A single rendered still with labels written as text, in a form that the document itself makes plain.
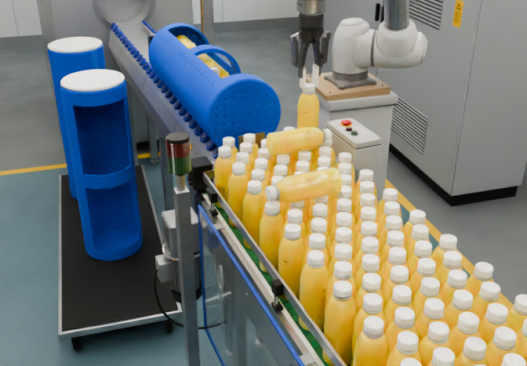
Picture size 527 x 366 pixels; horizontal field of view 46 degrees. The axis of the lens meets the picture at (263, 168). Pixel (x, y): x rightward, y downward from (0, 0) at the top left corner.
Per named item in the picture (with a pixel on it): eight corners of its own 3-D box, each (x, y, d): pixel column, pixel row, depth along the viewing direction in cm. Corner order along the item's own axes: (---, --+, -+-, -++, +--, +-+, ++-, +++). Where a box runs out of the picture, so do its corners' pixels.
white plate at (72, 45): (106, 36, 339) (106, 38, 339) (55, 37, 337) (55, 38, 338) (96, 50, 314) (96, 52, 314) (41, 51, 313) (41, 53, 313)
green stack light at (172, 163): (187, 163, 171) (187, 146, 169) (194, 172, 166) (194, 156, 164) (165, 167, 169) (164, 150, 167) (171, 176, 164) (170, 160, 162)
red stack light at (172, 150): (187, 146, 169) (186, 133, 167) (194, 156, 164) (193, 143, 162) (164, 150, 167) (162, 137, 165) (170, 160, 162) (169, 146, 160)
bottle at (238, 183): (248, 215, 196) (247, 163, 188) (253, 226, 190) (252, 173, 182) (226, 218, 195) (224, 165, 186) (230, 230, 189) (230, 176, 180)
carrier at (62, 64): (123, 178, 379) (76, 179, 378) (107, 38, 340) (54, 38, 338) (116, 201, 354) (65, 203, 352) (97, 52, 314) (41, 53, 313)
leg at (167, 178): (176, 233, 351) (168, 132, 323) (178, 238, 347) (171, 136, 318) (165, 236, 349) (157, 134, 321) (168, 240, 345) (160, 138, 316)
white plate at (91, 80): (47, 80, 273) (48, 82, 273) (85, 93, 257) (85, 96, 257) (99, 65, 292) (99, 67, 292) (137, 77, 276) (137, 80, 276)
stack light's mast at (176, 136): (188, 182, 174) (185, 130, 167) (195, 192, 169) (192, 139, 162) (167, 186, 172) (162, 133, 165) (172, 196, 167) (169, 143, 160)
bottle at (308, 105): (299, 137, 209) (301, 85, 201) (320, 140, 207) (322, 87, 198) (293, 146, 203) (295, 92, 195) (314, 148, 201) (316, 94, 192)
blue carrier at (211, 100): (206, 79, 303) (207, 21, 290) (279, 149, 231) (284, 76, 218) (148, 84, 292) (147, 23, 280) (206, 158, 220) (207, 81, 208)
